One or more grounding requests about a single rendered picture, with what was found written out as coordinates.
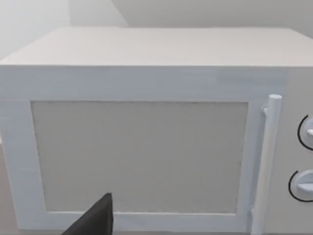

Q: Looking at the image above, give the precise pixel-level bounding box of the pale microwave door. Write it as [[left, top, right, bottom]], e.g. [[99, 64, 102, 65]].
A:
[[0, 65, 288, 233]]

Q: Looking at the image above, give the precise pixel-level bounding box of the pale microwave door handle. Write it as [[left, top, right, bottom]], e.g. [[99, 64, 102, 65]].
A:
[[248, 94, 282, 235]]

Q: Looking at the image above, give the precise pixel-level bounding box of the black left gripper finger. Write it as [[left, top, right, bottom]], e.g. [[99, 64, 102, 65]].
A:
[[61, 192, 114, 235]]

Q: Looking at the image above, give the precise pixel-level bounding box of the pale microwave oven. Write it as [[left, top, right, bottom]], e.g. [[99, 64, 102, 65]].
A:
[[0, 27, 313, 235]]

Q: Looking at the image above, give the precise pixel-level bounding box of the pale microwave knob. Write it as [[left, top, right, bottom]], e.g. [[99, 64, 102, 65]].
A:
[[297, 115, 313, 151], [288, 169, 313, 203]]

